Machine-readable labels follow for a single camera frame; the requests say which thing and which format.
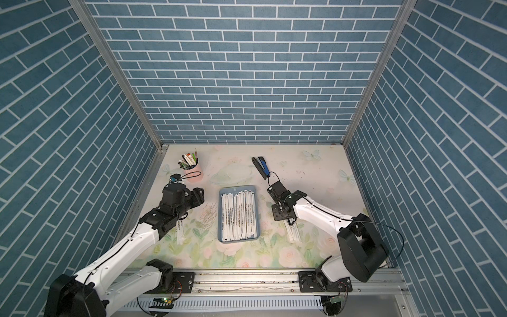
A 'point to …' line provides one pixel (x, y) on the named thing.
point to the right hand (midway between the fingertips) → (281, 213)
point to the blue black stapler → (261, 164)
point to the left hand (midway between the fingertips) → (203, 192)
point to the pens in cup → (189, 162)
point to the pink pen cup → (195, 174)
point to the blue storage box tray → (238, 214)
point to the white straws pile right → (293, 232)
